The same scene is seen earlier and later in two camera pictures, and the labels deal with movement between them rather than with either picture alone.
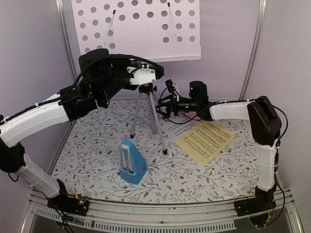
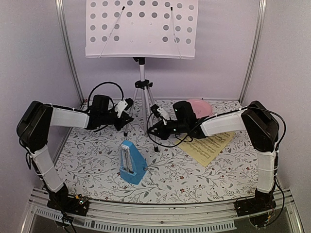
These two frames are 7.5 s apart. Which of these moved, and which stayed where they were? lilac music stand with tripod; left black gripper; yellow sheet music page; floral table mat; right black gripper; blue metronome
Moved: left black gripper; right black gripper; lilac music stand with tripod
Stayed: blue metronome; floral table mat; yellow sheet music page
